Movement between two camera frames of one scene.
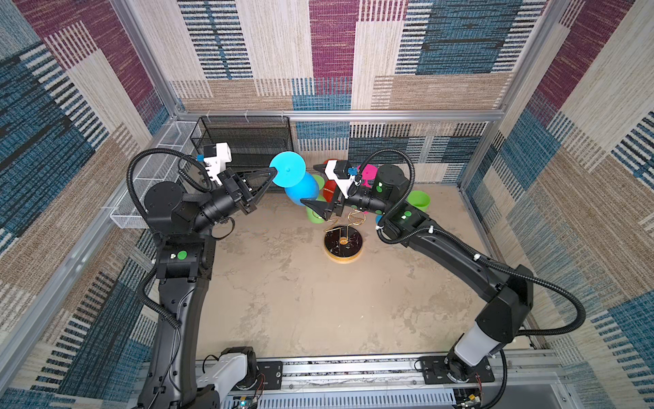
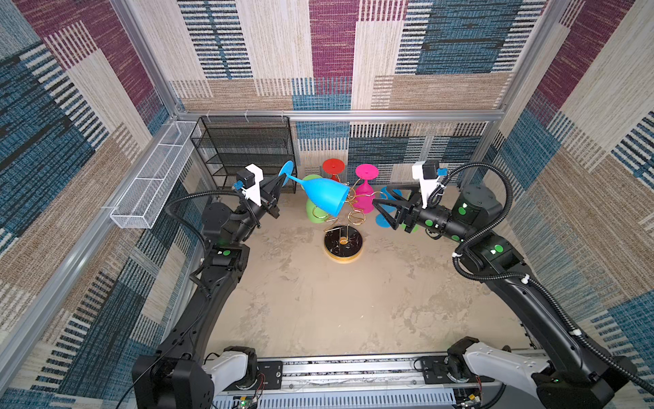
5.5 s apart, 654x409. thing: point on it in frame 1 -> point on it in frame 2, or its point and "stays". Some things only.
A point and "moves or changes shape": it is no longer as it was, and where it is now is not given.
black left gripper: (238, 185) -> (269, 204)
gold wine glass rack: (343, 244) stays
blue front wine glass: (298, 184) moves or changes shape
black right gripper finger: (321, 207) -> (394, 223)
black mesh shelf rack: (255, 141) stays
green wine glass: (313, 216) stays
